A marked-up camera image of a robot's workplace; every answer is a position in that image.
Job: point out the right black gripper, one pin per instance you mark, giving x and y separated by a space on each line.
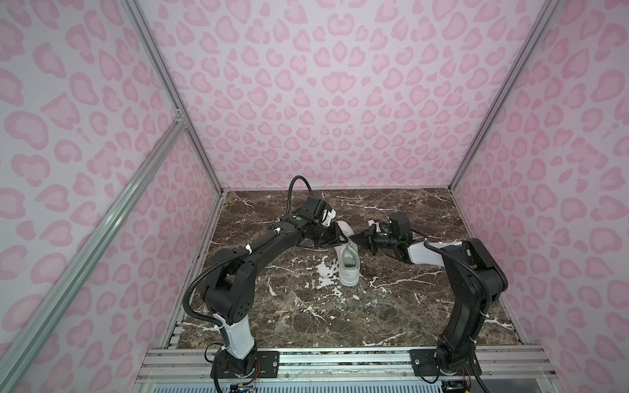
365 240

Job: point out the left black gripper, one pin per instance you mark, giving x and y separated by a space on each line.
335 237

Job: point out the white sneaker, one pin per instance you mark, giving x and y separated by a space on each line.
348 268

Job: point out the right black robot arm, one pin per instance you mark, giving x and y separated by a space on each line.
474 277

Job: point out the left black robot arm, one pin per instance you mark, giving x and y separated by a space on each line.
224 293

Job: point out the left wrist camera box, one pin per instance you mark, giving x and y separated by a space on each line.
328 216

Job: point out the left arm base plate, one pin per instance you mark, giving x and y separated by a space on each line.
259 363

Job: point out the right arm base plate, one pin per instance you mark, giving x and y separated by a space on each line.
427 362

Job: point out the right corner aluminium post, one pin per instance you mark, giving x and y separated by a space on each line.
545 19

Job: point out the corner aluminium post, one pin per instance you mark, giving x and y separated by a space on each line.
147 40
545 19

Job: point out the front aluminium rail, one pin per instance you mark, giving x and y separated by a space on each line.
351 369

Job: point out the left corner aluminium post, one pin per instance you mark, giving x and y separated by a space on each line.
147 40

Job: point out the diagonal aluminium frame beam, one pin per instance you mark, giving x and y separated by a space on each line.
27 345

